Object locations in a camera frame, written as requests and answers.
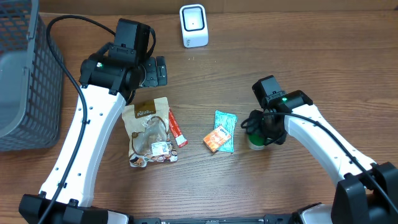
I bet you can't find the green lid jar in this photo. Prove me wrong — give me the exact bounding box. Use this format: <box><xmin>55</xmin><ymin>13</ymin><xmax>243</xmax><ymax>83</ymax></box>
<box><xmin>247</xmin><ymin>134</ymin><xmax>265</xmax><ymax>151</ymax></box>

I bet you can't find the teal wipes packet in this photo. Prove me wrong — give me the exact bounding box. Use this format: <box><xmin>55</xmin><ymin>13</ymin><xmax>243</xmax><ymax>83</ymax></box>
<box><xmin>214</xmin><ymin>110</ymin><xmax>238</xmax><ymax>153</ymax></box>

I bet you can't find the orange small box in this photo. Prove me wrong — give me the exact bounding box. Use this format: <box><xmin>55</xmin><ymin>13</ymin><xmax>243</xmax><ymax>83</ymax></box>
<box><xmin>203</xmin><ymin>125</ymin><xmax>232</xmax><ymax>152</ymax></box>

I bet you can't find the brown snack pouch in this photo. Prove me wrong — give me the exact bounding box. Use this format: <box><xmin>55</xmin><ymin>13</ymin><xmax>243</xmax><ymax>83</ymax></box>
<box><xmin>122</xmin><ymin>97</ymin><xmax>178</xmax><ymax>168</ymax></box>

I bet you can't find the red stick sachet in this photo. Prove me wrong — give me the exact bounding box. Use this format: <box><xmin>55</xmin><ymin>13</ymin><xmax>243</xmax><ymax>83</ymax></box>
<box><xmin>169</xmin><ymin>110</ymin><xmax>188</xmax><ymax>148</ymax></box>

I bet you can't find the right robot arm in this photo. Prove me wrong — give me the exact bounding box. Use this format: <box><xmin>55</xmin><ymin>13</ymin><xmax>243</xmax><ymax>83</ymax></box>
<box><xmin>241</xmin><ymin>76</ymin><xmax>397</xmax><ymax>224</ymax></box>

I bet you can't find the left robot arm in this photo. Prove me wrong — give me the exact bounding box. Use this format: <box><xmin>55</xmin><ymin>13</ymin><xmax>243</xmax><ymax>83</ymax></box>
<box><xmin>19</xmin><ymin>19</ymin><xmax>167</xmax><ymax>223</ymax></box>

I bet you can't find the white barcode scanner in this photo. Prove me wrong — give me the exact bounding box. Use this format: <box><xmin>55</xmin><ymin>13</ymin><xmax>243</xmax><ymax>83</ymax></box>
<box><xmin>179</xmin><ymin>4</ymin><xmax>209</xmax><ymax>48</ymax></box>

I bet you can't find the grey plastic mesh basket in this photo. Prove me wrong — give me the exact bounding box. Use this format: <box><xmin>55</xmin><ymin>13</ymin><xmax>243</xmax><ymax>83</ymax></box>
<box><xmin>1</xmin><ymin>0</ymin><xmax>64</xmax><ymax>152</ymax></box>

